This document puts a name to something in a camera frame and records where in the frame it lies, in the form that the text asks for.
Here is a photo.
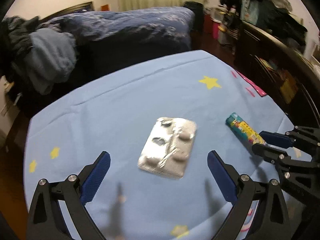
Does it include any red storage box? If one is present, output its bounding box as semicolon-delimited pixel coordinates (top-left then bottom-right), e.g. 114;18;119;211
203;14;222;40

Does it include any bed with navy duvet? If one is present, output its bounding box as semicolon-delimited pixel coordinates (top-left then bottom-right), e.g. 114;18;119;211
39;7;195;59

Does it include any clothes pile on dresser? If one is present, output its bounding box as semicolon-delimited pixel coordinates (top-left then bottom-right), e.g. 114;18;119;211
220;0;308;53

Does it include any black suitcase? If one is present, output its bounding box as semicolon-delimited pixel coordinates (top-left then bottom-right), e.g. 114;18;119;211
183;1;204;33

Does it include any orange bedside lamp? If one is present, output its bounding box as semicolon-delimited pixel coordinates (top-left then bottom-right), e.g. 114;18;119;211
100;4;110;11

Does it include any pile of clothes on chair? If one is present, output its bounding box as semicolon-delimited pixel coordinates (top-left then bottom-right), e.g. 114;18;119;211
1;16;76;95

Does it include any dark wooden dresser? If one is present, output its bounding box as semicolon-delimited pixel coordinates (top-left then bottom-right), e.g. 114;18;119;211
234;22;319;128

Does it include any silver pill blister pack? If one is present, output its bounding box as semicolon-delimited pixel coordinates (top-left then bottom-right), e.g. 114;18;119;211
138;117;197;179

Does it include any colourful small tube wrapper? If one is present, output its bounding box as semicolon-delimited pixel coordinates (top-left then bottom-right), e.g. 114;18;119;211
226;112;267;150

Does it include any light blue patterned tablecloth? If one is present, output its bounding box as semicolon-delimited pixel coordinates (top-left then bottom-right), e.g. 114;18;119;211
23;49;313;240

